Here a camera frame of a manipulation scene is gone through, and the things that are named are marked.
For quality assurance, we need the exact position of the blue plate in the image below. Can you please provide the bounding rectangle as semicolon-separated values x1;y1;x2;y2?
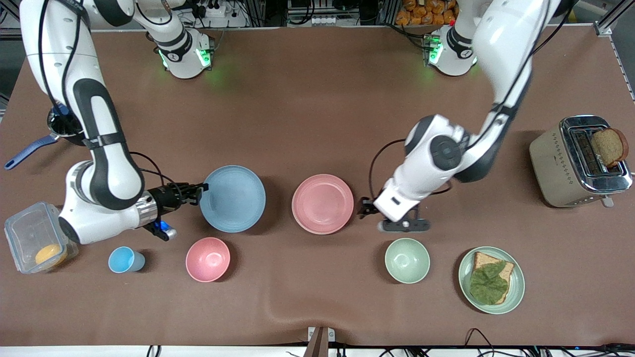
199;165;266;234

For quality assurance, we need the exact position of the pink plate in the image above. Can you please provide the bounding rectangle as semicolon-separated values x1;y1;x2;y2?
292;174;355;235

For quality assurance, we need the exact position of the pink bowl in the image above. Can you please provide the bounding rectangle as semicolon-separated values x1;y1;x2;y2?
186;237;231;283

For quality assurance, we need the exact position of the green bowl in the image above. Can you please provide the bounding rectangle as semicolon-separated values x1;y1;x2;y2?
384;238;431;284

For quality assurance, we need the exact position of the blue cup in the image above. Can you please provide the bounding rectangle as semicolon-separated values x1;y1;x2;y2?
108;246;146;274

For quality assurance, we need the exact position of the brown table cover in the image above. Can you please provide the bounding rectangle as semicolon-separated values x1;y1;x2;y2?
0;25;635;348

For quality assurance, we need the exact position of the bread slice under lettuce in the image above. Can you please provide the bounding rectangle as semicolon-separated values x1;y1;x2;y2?
471;252;515;304

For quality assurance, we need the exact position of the orange round food piece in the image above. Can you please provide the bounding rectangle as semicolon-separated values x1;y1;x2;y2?
35;244;67;267

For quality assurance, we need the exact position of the glass lid blue knob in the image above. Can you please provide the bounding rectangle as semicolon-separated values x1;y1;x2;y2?
48;103;82;137

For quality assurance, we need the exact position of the green lettuce leaf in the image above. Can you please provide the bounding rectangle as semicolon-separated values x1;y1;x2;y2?
469;262;510;305

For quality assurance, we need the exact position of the clear plastic container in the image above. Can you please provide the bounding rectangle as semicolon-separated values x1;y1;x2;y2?
4;201;79;274

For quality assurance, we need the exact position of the green plate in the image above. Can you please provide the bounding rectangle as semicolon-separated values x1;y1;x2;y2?
458;246;525;315

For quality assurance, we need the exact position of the white power strip with plugs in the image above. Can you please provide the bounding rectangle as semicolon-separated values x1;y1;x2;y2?
191;0;230;18

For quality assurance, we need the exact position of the beige chrome toaster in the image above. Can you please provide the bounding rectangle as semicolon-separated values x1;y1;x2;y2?
529;116;633;208

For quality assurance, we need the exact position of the bag of orange snacks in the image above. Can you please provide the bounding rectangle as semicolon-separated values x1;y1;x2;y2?
395;0;458;26

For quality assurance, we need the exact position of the brown bread slice in toaster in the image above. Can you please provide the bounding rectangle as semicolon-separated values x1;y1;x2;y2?
590;128;629;168

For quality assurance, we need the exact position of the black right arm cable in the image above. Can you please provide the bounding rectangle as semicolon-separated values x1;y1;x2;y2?
39;0;175;188

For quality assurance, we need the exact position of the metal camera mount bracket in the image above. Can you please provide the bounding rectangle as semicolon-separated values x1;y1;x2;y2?
308;326;336;357

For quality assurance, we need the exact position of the black pot blue handle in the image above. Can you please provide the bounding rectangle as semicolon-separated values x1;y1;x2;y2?
4;102;89;171

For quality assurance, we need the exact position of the black looped cable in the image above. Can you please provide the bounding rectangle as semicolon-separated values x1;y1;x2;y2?
465;327;498;357

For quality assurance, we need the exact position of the aluminium frame profile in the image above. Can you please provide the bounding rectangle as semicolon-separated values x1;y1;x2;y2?
595;0;635;102

